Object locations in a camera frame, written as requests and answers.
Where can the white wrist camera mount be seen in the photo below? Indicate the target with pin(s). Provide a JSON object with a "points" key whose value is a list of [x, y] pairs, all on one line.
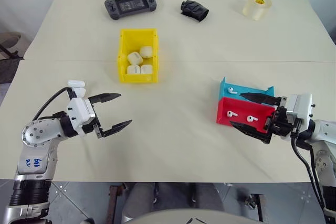
{"points": [[300, 108], [78, 112]]}

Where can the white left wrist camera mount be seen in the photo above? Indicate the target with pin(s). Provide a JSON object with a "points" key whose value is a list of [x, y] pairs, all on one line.
{"points": [[78, 112]]}

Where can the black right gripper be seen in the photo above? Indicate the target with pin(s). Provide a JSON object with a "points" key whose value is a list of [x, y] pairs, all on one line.
{"points": [[281, 123]]}

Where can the black plastic cylindrical part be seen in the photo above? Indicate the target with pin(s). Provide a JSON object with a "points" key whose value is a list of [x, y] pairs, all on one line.
{"points": [[193, 10]]}

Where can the translucent tape roll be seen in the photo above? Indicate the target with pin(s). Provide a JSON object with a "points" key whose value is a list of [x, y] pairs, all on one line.
{"points": [[256, 6]]}

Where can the yellow plastic bin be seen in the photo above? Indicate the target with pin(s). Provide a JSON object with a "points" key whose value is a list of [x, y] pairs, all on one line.
{"points": [[123, 53]]}

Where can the rusty metal table leg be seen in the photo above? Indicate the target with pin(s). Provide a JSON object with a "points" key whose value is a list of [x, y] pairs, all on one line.
{"points": [[258, 205], [115, 203]]}

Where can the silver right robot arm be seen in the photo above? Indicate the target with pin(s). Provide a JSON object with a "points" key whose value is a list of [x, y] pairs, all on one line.
{"points": [[324, 140]]}

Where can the dark grey rounded shape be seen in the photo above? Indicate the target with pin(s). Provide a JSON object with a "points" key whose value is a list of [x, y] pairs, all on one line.
{"points": [[141, 195]]}

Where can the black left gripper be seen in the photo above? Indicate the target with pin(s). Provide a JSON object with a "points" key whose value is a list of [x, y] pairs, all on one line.
{"points": [[96, 129]]}

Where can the red plastic tray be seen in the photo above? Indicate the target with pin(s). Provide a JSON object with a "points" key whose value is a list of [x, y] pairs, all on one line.
{"points": [[246, 111]]}

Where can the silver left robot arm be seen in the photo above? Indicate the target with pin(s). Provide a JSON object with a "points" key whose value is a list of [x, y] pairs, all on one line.
{"points": [[34, 140]]}

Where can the black handheld game controller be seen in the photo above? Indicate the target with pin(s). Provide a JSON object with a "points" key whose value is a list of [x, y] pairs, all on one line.
{"points": [[130, 4]]}

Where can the chair with beige seat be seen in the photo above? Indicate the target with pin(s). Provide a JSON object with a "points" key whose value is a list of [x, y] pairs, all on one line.
{"points": [[9, 40]]}

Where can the blue plastic tray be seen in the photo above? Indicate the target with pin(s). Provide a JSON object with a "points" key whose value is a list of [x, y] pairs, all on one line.
{"points": [[236, 89]]}

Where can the closed white charging case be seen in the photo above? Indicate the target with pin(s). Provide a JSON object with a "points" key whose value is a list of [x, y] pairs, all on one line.
{"points": [[133, 69], [147, 69], [134, 58], [146, 51]]}

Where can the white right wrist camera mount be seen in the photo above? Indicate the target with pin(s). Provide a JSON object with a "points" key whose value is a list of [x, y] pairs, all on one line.
{"points": [[300, 108]]}

